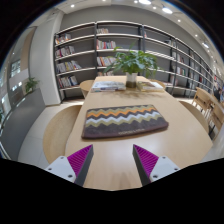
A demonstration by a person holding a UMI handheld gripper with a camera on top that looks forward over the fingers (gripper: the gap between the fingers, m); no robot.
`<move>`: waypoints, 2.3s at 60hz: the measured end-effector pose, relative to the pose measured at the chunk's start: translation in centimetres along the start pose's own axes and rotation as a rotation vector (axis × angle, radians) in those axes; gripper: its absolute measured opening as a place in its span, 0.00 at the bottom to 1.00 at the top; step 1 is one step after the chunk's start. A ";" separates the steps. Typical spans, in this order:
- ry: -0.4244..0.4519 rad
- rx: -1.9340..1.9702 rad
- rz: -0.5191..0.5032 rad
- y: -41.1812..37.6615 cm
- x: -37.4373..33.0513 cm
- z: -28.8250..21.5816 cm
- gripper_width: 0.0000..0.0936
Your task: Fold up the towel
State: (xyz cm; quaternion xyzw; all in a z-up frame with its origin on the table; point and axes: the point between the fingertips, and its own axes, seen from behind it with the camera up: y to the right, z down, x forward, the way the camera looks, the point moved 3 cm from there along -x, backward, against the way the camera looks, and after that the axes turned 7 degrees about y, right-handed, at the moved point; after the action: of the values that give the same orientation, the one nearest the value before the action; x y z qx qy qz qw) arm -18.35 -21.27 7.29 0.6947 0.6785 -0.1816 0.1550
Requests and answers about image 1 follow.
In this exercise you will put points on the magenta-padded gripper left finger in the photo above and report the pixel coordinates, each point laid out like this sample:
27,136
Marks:
80,160

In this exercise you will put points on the small potted background plant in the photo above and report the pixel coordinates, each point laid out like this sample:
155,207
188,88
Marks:
31,85

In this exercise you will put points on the green plant in white pot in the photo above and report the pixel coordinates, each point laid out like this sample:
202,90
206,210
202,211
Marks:
133,63

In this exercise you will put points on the zigzag-striped grey-backed towel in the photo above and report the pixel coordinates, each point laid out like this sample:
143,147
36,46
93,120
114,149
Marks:
123,121

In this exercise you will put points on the yellow-green covered book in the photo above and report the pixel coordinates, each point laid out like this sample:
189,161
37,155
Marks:
149,86

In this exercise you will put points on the white-covered book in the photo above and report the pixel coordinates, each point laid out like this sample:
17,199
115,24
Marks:
108,86

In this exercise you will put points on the round-backed wooden chair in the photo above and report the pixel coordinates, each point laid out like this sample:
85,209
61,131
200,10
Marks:
86,87
196,115
161,82
58,133

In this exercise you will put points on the group of ceiling lights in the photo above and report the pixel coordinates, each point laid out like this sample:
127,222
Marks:
166,10

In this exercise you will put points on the grey bookshelf unit with books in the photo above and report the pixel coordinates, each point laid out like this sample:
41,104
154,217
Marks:
83,45

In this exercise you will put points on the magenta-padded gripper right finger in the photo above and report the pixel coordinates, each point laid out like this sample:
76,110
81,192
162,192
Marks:
146,160

